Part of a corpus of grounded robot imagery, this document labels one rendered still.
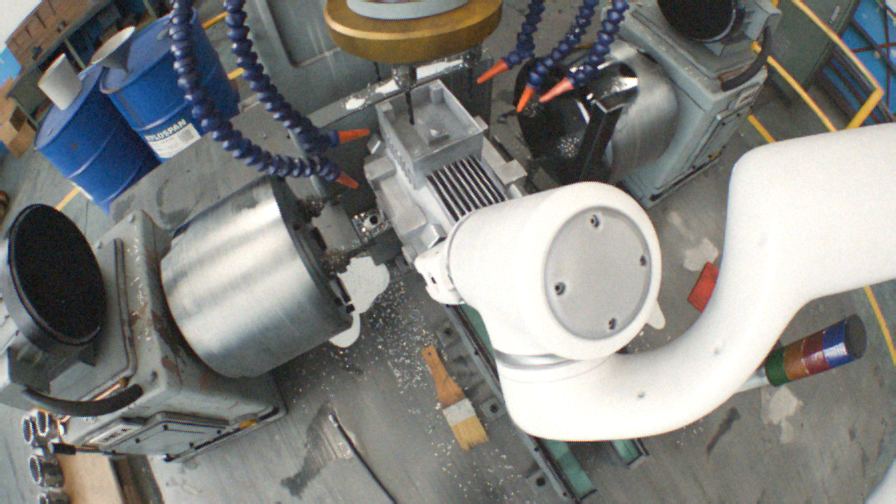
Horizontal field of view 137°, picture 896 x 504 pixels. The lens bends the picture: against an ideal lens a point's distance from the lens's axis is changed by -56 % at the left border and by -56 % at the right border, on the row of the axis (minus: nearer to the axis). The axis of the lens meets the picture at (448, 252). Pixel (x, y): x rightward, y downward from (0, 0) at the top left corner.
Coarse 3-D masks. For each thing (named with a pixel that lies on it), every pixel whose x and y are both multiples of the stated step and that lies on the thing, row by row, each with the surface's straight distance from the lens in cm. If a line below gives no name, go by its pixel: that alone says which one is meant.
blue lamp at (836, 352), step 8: (832, 328) 59; (840, 328) 58; (824, 336) 60; (832, 336) 58; (840, 336) 57; (824, 344) 59; (832, 344) 58; (840, 344) 57; (824, 352) 59; (832, 352) 58; (840, 352) 58; (848, 352) 57; (832, 360) 59; (840, 360) 59; (848, 360) 59
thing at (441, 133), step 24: (432, 96) 58; (384, 120) 54; (408, 120) 57; (432, 120) 55; (456, 120) 56; (408, 144) 54; (432, 144) 53; (456, 144) 50; (480, 144) 52; (408, 168) 52; (432, 168) 51
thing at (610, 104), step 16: (608, 96) 43; (592, 112) 43; (608, 112) 42; (592, 128) 44; (608, 128) 44; (592, 144) 45; (576, 160) 49; (592, 160) 48; (576, 176) 51; (592, 176) 52
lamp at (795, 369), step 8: (792, 344) 66; (800, 344) 63; (792, 352) 64; (800, 352) 63; (784, 360) 65; (792, 360) 64; (800, 360) 62; (792, 368) 64; (800, 368) 63; (792, 376) 65; (800, 376) 65; (808, 376) 65
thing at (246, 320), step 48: (240, 192) 53; (288, 192) 55; (192, 240) 52; (240, 240) 47; (288, 240) 45; (192, 288) 49; (240, 288) 47; (288, 288) 46; (336, 288) 54; (192, 336) 52; (240, 336) 49; (288, 336) 50
